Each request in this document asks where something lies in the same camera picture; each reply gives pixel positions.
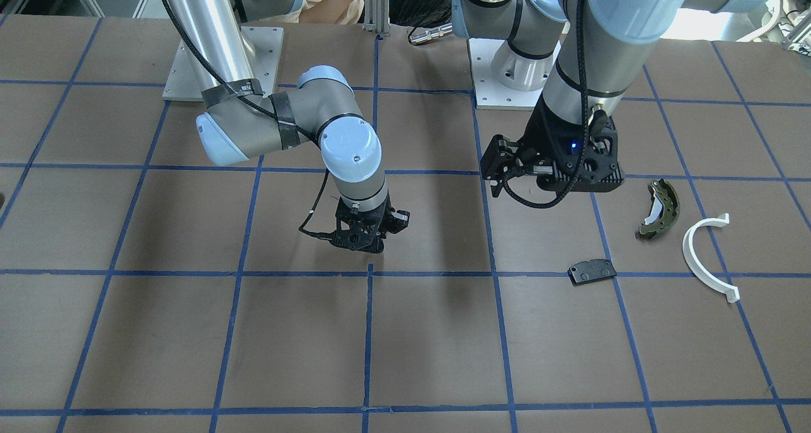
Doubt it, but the white curved plastic part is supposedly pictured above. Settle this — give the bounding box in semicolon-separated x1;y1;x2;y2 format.
682;213;741;304

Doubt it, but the silver metal cylinder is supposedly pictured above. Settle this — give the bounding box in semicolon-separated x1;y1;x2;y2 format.
408;23;454;46

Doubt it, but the olive green brake shoe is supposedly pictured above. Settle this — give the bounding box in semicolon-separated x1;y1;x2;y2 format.
636;178;680;240

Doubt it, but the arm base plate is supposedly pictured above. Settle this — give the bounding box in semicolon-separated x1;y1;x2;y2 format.
162;26;284;101
468;38;560;110

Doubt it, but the aluminium frame post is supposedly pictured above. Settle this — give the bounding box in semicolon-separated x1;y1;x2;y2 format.
362;0;390;37

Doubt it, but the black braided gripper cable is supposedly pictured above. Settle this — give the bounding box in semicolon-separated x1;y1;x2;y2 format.
504;0;599;209

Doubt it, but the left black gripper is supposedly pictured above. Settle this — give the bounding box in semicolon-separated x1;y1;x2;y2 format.
479;99;621;197

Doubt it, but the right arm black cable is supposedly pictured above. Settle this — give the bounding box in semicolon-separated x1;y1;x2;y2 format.
154;0;346;238

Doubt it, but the black brake pad plate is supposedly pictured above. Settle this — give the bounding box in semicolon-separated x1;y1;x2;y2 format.
567;259;617;286

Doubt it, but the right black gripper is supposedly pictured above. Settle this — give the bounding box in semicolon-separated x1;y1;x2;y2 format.
331;197;411;254

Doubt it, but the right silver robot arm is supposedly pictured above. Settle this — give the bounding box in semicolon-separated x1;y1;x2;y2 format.
162;0;409;254

